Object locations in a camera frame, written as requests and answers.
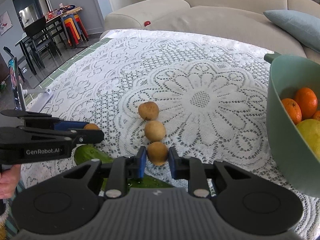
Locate brown kiwi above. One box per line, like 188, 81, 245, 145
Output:
144, 120, 166, 142
147, 141, 168, 166
83, 123, 100, 130
138, 101, 159, 121

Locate orange mandarin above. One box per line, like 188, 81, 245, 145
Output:
281, 98, 302, 125
312, 110, 320, 121
293, 87, 318, 120

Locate left hand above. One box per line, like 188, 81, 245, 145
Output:
0, 164, 21, 199

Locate green cucumber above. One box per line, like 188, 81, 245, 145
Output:
74, 145, 173, 189

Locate brown kiwi top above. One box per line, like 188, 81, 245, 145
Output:
138, 101, 159, 121

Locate black dining table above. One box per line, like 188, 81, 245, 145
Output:
15, 16, 67, 75

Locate white lace tablecloth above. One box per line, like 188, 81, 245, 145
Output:
18, 29, 320, 240

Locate black dining chair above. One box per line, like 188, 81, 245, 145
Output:
24, 16, 62, 68

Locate stacked coloured stools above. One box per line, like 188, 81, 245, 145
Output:
62, 14, 89, 48

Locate green colander bowl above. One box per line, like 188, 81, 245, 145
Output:
264, 53, 319, 197

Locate yellow-green apple left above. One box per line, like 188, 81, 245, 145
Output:
296, 119, 320, 159

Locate beige sofa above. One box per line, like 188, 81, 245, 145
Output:
105, 0, 319, 62

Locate light blue pillow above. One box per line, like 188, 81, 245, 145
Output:
263, 10, 319, 53

